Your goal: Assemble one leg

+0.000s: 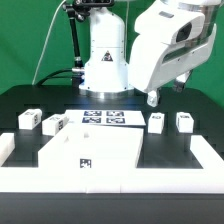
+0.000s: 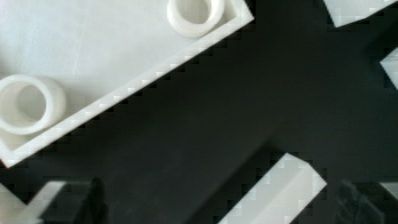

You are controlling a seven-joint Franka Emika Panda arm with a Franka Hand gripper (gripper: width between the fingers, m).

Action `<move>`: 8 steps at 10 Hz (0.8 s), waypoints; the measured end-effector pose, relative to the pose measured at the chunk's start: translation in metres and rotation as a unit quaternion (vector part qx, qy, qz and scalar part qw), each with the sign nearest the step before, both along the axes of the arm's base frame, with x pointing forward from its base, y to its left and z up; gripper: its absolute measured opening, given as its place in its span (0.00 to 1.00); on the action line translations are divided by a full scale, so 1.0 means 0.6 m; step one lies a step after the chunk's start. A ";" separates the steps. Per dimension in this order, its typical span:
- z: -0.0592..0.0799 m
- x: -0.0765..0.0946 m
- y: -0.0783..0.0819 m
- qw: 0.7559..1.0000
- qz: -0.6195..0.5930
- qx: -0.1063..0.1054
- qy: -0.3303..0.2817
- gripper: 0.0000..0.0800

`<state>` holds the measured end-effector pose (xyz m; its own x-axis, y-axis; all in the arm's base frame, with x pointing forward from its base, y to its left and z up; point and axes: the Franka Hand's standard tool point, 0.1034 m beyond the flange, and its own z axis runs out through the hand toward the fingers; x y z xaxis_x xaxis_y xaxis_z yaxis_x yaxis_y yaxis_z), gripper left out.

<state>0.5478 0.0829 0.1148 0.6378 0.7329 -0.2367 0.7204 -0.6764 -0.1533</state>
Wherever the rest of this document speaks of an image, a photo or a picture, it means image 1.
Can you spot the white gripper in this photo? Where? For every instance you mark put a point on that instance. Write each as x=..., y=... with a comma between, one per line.
x=153, y=64

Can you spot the white square table top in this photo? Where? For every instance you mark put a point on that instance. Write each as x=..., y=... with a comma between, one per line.
x=92, y=146

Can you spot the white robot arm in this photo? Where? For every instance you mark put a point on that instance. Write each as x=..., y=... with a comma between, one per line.
x=173, y=38

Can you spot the white marker sheet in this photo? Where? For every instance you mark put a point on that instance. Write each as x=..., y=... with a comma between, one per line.
x=106, y=117

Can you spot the white U-shaped fence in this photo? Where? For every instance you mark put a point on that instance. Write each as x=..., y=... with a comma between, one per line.
x=208, y=179

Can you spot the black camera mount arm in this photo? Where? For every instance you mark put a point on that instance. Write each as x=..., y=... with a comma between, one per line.
x=75, y=14

